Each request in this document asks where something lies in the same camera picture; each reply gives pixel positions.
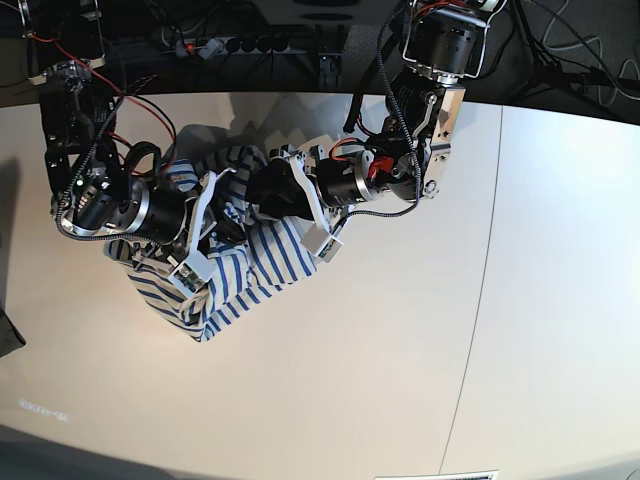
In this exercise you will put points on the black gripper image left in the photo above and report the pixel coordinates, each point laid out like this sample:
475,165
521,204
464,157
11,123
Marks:
160,216

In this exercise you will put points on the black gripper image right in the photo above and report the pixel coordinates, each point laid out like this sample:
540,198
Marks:
355,178

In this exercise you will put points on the blue white striped T-shirt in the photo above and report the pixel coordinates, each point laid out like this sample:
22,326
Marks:
269,260

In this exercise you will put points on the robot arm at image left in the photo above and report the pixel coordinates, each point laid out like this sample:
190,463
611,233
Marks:
97,193

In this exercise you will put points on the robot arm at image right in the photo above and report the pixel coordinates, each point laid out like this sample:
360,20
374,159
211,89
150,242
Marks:
439,44

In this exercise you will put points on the black power strip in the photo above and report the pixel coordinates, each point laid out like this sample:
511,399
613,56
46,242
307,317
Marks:
208,47

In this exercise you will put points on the dark object at left edge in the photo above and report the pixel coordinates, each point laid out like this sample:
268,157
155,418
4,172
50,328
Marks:
10,338

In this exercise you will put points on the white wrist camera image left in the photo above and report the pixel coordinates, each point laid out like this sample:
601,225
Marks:
193,272

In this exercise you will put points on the black table clamp mount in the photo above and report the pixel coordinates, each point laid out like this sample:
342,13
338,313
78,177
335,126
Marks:
330,72

